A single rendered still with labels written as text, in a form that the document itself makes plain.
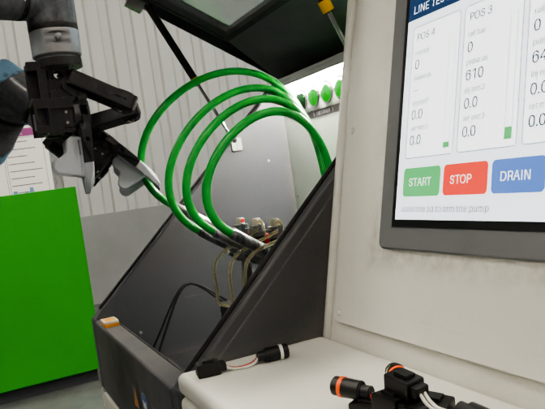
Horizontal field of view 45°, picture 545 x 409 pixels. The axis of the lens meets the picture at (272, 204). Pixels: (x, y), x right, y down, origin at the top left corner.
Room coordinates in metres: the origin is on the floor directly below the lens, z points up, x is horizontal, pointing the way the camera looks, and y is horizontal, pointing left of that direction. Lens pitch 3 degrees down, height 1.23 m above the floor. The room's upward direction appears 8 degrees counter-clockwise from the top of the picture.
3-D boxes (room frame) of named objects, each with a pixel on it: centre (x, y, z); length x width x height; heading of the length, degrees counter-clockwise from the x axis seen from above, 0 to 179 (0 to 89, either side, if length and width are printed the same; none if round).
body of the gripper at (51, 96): (1.04, 0.31, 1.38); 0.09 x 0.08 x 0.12; 114
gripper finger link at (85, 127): (1.03, 0.28, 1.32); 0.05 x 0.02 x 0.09; 24
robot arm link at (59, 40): (1.04, 0.30, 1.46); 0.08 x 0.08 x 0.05
